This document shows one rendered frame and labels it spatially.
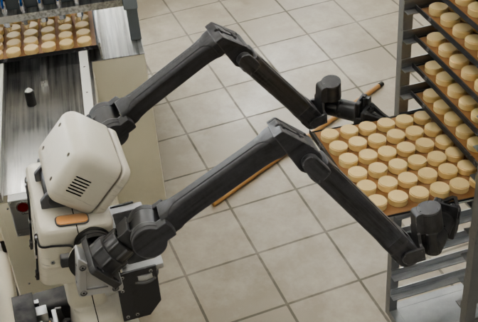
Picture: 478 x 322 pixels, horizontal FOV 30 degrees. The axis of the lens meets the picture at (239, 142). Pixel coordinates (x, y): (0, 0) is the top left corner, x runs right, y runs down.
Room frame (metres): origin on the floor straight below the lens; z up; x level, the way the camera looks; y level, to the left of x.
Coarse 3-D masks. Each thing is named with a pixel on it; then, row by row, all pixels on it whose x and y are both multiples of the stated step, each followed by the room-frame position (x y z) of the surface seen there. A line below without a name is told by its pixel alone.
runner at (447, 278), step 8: (448, 272) 2.15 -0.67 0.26; (456, 272) 2.16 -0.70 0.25; (464, 272) 2.17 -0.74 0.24; (424, 280) 2.13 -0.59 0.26; (432, 280) 2.13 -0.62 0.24; (440, 280) 2.14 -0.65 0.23; (448, 280) 2.14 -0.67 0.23; (456, 280) 2.14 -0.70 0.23; (400, 288) 2.10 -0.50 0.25; (408, 288) 2.11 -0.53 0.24; (416, 288) 2.12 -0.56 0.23; (424, 288) 2.11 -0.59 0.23; (432, 288) 2.11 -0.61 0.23; (392, 296) 2.09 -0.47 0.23; (400, 296) 2.08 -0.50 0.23; (408, 296) 2.08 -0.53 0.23
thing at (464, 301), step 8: (472, 208) 1.69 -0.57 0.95; (472, 216) 1.68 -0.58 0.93; (472, 224) 1.68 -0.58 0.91; (472, 232) 1.68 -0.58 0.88; (472, 240) 1.67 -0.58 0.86; (472, 248) 1.67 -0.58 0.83; (472, 256) 1.66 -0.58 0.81; (472, 264) 1.66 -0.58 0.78; (472, 272) 1.66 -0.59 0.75; (464, 280) 1.69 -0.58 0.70; (472, 280) 1.66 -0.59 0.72; (464, 288) 1.68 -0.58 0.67; (472, 288) 1.66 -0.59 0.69; (464, 296) 1.68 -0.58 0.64; (472, 296) 1.66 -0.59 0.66; (464, 304) 1.67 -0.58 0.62; (472, 304) 1.66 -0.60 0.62; (464, 312) 1.67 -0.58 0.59; (472, 312) 1.67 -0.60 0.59; (464, 320) 1.66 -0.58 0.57; (472, 320) 1.67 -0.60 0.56
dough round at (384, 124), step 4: (380, 120) 2.04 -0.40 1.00; (384, 120) 2.03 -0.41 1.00; (388, 120) 2.03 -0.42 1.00; (392, 120) 2.03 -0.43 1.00; (380, 124) 2.01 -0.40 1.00; (384, 124) 2.01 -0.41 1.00; (388, 124) 2.01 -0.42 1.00; (392, 124) 2.01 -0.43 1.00; (380, 128) 2.01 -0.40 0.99; (384, 128) 2.00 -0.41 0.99; (388, 128) 2.00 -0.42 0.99; (392, 128) 2.01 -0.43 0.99
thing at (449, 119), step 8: (424, 96) 2.05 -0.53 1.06; (432, 96) 2.04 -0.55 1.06; (432, 104) 2.03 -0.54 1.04; (440, 104) 2.00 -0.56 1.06; (440, 112) 1.98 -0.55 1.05; (448, 112) 1.96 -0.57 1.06; (440, 120) 1.95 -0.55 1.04; (448, 120) 1.93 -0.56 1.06; (456, 120) 1.92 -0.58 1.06; (448, 128) 1.91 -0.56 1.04; (456, 128) 1.89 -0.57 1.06; (464, 128) 1.88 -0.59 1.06; (456, 136) 1.87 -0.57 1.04; (464, 136) 1.86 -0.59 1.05; (472, 136) 1.84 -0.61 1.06; (464, 144) 1.84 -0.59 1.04; (472, 144) 1.81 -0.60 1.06; (472, 152) 1.80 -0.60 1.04
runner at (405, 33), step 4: (412, 28) 2.10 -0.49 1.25; (416, 28) 2.10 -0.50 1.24; (420, 28) 2.11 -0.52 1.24; (424, 28) 2.11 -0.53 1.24; (428, 28) 2.11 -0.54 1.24; (432, 28) 2.12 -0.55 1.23; (404, 32) 2.09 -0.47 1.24; (408, 32) 2.10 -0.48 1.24; (412, 32) 2.10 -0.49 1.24; (416, 32) 2.10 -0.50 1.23; (420, 32) 2.11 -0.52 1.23; (424, 32) 2.11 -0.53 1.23; (428, 32) 2.11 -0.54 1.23; (404, 36) 2.09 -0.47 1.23; (408, 36) 2.10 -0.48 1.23; (412, 36) 2.10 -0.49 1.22; (404, 40) 2.09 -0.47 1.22; (408, 40) 2.09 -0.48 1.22; (412, 40) 2.09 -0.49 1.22; (408, 44) 2.07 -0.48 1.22
